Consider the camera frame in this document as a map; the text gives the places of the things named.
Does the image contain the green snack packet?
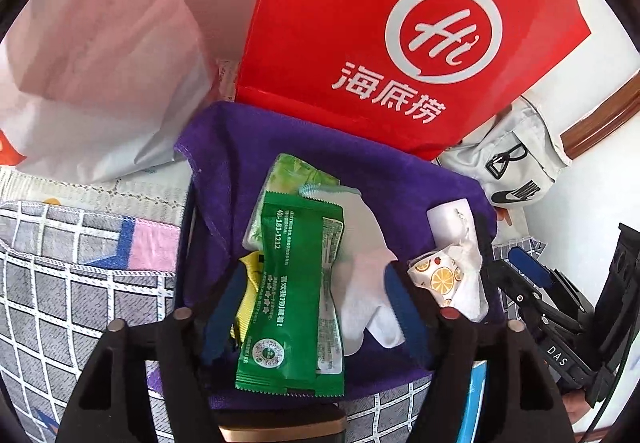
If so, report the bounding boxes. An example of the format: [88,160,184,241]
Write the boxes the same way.
[235,190,347,398]

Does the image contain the pale green sponge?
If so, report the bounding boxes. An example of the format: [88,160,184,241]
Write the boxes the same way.
[242,153,341,251]

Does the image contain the dark green gold tea box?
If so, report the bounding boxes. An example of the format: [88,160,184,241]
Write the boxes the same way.
[215,410,348,443]

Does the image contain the blue tissue pack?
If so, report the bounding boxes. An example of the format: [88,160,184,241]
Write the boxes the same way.
[462,360,488,443]

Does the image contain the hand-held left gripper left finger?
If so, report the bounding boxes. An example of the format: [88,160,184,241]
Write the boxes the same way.
[55,265,248,443]

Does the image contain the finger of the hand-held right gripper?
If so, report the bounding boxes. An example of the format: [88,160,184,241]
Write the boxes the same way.
[506,247,596,324]
[487,259,561,339]

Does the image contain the purple towel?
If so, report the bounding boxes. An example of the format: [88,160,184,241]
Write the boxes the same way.
[174,102,506,411]

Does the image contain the red paper bag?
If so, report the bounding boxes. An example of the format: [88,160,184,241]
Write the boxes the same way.
[234,0,592,161]

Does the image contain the brown wooden door frame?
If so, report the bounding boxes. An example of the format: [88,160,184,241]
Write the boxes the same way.
[560,73,640,158]

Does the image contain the black cable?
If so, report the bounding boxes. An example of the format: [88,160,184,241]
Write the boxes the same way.
[580,358,631,443]

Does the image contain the grey checkered star blanket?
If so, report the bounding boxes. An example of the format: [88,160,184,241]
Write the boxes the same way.
[0,200,548,443]

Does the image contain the fruit print white packet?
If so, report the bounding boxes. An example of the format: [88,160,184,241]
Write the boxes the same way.
[406,238,490,324]

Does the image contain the white plastic shopping bag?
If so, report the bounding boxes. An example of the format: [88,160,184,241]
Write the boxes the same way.
[0,0,221,184]

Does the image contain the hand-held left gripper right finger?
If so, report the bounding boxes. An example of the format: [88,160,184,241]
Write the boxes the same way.
[382,263,576,443]

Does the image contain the yellow green packet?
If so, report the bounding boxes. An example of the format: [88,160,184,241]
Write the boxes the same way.
[231,250,266,341]

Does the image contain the white sponge block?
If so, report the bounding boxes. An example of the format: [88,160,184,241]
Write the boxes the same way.
[426,198,473,249]

